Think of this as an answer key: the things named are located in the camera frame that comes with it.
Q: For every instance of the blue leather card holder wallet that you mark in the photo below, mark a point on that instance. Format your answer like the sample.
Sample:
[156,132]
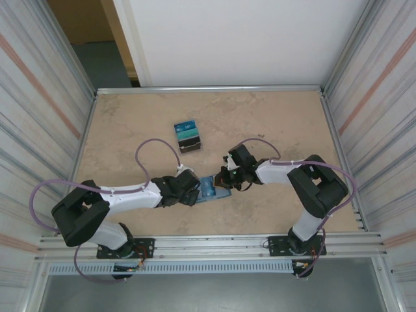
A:
[224,194]

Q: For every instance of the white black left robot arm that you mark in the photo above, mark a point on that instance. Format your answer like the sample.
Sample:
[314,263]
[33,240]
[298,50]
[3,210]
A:
[130,196]

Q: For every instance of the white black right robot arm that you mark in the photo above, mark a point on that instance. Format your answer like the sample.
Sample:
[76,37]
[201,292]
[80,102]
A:
[273,170]

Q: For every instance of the blue card box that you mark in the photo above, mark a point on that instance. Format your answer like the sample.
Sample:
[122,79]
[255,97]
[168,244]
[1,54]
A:
[191,150]

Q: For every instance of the black card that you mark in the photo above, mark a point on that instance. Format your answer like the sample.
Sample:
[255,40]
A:
[188,142]

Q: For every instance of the teal card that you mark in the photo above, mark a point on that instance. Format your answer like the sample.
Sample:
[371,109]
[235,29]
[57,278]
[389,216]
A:
[188,133]

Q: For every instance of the blue VIP card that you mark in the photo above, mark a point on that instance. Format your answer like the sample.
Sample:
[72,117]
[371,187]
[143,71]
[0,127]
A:
[185,125]

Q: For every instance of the small circuit board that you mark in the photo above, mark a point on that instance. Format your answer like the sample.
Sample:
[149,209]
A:
[128,268]

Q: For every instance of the tan wooden door edge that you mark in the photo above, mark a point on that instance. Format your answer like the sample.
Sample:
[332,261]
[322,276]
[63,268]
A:
[122,45]

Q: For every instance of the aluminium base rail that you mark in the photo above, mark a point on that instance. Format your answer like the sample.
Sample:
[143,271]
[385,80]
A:
[208,243]

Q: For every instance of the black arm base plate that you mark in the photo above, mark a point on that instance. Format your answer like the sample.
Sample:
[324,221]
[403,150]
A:
[146,247]
[276,248]

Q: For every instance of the aluminium frame crossbar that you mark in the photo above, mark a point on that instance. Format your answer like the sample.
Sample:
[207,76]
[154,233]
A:
[208,90]

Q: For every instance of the aluminium table side rail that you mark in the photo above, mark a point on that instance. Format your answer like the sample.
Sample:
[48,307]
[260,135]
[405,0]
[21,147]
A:
[335,143]
[83,143]

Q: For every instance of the translucent striped enclosure panel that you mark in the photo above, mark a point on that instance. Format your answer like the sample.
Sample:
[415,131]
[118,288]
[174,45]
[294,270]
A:
[383,113]
[32,113]

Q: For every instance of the aluminium corner post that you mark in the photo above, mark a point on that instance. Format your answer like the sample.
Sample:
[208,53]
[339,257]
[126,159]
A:
[348,48]
[71,48]

